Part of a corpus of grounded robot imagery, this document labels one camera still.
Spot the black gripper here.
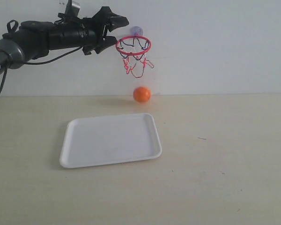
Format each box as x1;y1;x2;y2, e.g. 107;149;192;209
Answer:
48;6;129;54

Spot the small orange toy basketball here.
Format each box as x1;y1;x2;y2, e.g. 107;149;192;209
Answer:
133;86;151;103

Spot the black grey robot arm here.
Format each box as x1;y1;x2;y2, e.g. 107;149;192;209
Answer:
0;0;129;75

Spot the red mini basketball hoop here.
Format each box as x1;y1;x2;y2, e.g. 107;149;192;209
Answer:
116;35;155;79

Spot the white rectangular plastic tray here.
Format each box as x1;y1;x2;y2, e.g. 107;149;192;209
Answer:
59;113;162;169

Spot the clear suction cup mount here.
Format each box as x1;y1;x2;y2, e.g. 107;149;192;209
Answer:
130;26;143;36

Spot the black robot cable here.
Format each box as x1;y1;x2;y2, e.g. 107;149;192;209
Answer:
0;0;85;112

